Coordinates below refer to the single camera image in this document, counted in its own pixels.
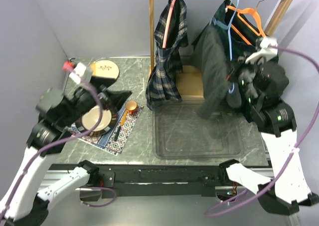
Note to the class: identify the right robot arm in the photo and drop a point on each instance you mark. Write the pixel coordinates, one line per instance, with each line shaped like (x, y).
(262, 86)

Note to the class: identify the orange plastic hanger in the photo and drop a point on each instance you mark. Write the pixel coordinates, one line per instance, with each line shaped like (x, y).
(246, 24)

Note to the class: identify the dark grey dotted skirt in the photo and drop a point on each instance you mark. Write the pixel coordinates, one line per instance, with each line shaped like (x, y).
(209, 57)

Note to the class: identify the blue patterned placemat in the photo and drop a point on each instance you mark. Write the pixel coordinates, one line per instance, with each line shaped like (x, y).
(106, 141)

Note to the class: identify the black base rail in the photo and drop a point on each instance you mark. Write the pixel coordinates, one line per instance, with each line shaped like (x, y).
(152, 180)

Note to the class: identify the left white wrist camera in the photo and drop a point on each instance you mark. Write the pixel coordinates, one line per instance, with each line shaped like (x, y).
(78, 72)

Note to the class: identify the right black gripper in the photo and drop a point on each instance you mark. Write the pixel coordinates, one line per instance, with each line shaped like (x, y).
(240, 65)

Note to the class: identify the navy beige plaid skirt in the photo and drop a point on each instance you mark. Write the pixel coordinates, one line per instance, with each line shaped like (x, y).
(162, 81)

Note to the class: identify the clear plastic bin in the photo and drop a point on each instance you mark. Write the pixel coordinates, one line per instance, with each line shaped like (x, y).
(179, 133)

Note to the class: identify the copper cup with handle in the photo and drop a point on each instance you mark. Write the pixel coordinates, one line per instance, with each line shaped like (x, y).
(130, 108)

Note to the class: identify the pink hanger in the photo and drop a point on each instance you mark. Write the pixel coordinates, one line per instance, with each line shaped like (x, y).
(166, 29)

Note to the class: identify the green navy plaid skirt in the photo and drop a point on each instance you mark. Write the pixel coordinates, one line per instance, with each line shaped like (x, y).
(239, 48)

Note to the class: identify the beige round plate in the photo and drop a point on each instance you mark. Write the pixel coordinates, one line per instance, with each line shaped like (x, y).
(105, 69)

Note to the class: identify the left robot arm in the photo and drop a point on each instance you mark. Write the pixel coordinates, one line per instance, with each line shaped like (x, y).
(24, 203)

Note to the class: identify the black rimmed plate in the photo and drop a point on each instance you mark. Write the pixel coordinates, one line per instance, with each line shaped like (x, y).
(88, 120)

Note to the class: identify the light blue wire hanger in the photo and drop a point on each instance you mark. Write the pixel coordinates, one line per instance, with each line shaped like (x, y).
(227, 27)

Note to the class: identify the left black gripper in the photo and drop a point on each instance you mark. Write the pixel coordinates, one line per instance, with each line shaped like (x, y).
(115, 99)

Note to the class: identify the wooden clothes rack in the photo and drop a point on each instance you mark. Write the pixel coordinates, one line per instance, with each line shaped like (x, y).
(189, 83)

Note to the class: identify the dark green pen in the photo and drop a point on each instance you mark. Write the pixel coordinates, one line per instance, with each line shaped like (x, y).
(117, 133)

